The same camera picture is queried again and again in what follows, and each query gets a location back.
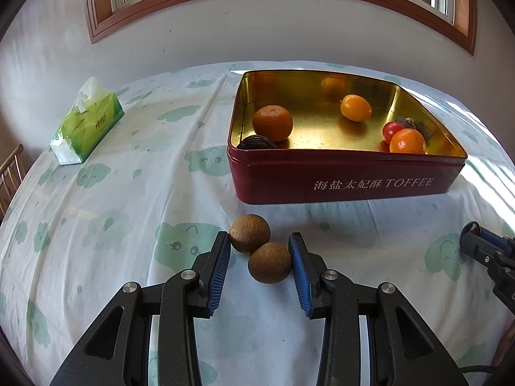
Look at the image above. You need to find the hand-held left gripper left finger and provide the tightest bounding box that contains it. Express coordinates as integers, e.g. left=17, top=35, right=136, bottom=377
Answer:
left=50, top=231, right=232, bottom=386

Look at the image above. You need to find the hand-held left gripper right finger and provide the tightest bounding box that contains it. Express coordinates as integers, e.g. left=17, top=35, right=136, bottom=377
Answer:
left=288, top=232, right=469, bottom=386

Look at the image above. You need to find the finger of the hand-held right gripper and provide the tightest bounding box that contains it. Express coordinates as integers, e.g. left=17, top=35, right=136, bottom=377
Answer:
left=479, top=227, right=515, bottom=251
left=459, top=222, right=496, bottom=268

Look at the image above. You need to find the brown longan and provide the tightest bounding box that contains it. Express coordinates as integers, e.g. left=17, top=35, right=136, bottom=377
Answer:
left=248, top=242, right=293, bottom=284
left=229, top=214, right=271, bottom=254

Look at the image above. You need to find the red and gold tin box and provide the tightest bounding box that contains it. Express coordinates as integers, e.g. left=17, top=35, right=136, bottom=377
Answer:
left=226, top=69, right=468, bottom=205

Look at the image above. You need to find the orange mandarin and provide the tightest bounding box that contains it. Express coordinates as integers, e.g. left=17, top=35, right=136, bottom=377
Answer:
left=253, top=105, right=294, bottom=142
left=389, top=128, right=426, bottom=154

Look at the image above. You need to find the glossy oval orange kumquat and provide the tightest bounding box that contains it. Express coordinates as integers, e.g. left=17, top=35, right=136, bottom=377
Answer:
left=340, top=94, right=371, bottom=122

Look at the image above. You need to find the brown wooden furniture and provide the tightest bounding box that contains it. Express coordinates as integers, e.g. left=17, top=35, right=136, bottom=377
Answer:
left=498, top=322, right=515, bottom=372

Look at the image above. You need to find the white cloud print tablecloth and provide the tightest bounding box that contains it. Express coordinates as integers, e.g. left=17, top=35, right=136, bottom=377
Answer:
left=0, top=61, right=515, bottom=386

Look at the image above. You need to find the red cherry tomato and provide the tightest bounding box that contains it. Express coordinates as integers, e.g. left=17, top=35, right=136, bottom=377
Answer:
left=381, top=121, right=405, bottom=144

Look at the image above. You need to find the green tissue pack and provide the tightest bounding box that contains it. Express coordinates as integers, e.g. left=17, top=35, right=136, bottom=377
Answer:
left=49, top=76, right=125, bottom=165

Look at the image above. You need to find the wooden chair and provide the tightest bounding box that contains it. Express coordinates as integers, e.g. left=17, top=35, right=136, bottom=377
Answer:
left=0, top=144, right=25, bottom=218

